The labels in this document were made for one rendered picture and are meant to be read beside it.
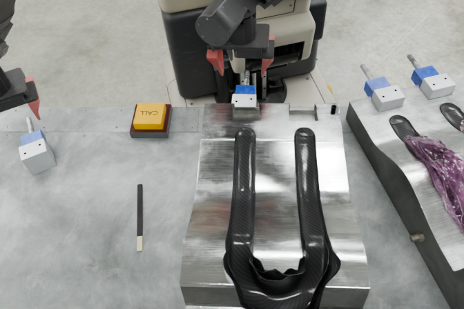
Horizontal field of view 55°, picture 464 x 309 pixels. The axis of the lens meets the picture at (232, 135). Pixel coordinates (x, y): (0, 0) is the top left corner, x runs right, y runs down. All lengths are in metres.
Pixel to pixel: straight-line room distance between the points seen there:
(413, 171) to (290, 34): 0.54
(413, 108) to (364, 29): 1.57
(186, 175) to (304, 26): 0.53
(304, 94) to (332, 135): 0.91
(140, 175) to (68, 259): 0.20
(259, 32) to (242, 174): 0.26
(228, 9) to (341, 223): 0.37
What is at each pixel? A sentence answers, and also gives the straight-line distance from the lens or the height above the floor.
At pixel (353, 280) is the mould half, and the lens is 0.66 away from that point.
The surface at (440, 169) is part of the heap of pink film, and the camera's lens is 0.80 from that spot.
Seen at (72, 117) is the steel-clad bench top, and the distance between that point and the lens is 1.05.
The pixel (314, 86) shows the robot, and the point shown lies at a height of 0.28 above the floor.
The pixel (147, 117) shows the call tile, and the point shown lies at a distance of 0.95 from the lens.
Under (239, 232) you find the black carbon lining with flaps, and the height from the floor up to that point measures 0.92.
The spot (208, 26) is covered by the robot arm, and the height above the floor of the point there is 1.11.
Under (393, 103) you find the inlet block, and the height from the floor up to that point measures 0.87.
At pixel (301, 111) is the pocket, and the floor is 0.87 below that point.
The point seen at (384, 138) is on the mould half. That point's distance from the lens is 0.89.
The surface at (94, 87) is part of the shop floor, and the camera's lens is 2.29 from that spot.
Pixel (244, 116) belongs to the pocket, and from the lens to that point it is 0.89.
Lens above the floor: 1.54
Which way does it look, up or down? 52 degrees down
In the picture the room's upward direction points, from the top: 5 degrees counter-clockwise
